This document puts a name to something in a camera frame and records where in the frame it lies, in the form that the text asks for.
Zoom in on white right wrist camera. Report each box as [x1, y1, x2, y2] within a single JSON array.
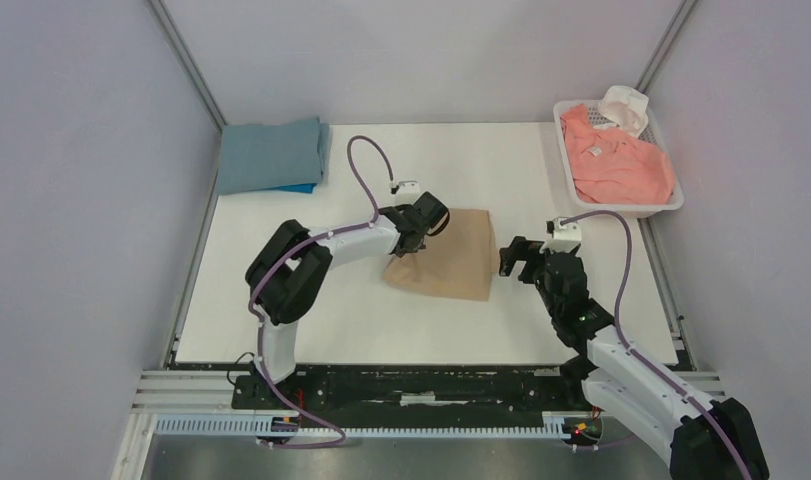
[[543, 217, 582, 253]]

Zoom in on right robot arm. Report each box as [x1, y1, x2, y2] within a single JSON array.
[[499, 236, 770, 479]]

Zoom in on pink t shirt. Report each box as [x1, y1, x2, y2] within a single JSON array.
[[560, 104, 676, 205]]

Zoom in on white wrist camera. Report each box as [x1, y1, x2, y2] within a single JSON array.
[[543, 217, 582, 253], [390, 180, 422, 205]]

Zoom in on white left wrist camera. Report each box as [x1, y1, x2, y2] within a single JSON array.
[[390, 180, 422, 205]]

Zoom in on folded bright blue t shirt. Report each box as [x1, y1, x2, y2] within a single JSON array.
[[272, 183, 316, 194]]

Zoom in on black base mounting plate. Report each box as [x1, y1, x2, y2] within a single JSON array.
[[211, 361, 602, 430]]

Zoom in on white plastic basket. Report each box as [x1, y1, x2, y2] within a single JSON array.
[[553, 99, 684, 219]]

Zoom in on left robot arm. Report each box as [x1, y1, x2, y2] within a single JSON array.
[[245, 192, 451, 408]]

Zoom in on white slotted cable duct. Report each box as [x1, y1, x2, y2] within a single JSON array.
[[154, 414, 571, 441]]

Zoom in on beige t shirt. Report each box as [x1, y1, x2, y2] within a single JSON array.
[[382, 209, 499, 302]]

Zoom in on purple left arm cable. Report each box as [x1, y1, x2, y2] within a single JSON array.
[[247, 135, 396, 450]]

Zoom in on white t shirt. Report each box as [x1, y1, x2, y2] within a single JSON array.
[[596, 85, 649, 138]]

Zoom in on folded grey-blue t shirt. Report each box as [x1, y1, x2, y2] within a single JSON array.
[[215, 117, 330, 196]]

